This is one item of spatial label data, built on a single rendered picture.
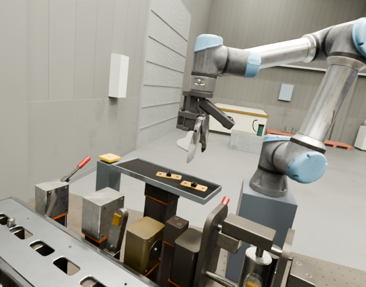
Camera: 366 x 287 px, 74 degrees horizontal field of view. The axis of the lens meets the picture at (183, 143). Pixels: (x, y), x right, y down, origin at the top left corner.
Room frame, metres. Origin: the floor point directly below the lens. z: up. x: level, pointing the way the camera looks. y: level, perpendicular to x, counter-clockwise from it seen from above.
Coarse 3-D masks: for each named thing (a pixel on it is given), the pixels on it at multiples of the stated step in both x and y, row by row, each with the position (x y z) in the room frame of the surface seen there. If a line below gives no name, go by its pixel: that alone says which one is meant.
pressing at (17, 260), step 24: (24, 216) 0.68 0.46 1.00; (48, 216) 0.69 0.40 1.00; (0, 240) 0.56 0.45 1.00; (24, 240) 0.57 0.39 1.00; (48, 240) 0.59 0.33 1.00; (72, 240) 0.60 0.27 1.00; (0, 264) 0.48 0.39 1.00; (24, 264) 0.49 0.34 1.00; (48, 264) 0.50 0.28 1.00; (96, 264) 0.52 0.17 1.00; (120, 264) 0.53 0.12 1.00
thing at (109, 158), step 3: (99, 156) 0.89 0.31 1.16; (102, 156) 0.89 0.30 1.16; (105, 156) 0.90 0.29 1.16; (108, 156) 0.90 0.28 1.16; (111, 156) 0.91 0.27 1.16; (114, 156) 0.91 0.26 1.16; (117, 156) 0.92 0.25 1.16; (102, 159) 0.88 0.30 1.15; (105, 159) 0.87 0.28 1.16; (108, 159) 0.87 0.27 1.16; (111, 159) 0.87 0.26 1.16; (114, 159) 0.88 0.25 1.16; (117, 159) 0.90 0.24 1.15
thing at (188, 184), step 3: (180, 183) 0.73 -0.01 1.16; (183, 183) 0.73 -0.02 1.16; (186, 183) 0.74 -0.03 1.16; (189, 183) 0.74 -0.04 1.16; (192, 183) 0.72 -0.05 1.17; (195, 183) 0.73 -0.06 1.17; (186, 186) 0.71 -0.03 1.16; (189, 186) 0.72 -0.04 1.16; (192, 186) 0.72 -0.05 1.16; (195, 186) 0.72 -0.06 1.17; (198, 186) 0.73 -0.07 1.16; (201, 186) 0.73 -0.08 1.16; (204, 186) 0.73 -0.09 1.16; (195, 189) 0.71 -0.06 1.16; (198, 189) 0.70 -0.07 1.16; (201, 189) 0.71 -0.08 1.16; (204, 189) 0.71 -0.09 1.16
